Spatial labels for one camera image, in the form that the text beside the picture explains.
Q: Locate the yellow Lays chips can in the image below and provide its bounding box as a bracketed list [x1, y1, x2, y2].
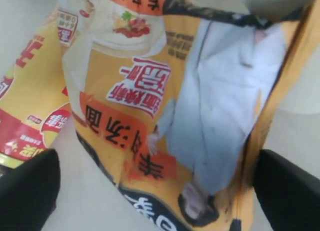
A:
[0, 9, 71, 173]

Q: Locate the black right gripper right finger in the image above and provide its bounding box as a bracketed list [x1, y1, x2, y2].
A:
[253, 149, 320, 231]

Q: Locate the orange noodle bag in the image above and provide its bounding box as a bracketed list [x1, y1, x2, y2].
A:
[58, 0, 320, 231]

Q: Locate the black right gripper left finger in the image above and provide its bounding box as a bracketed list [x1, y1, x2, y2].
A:
[0, 149, 61, 231]

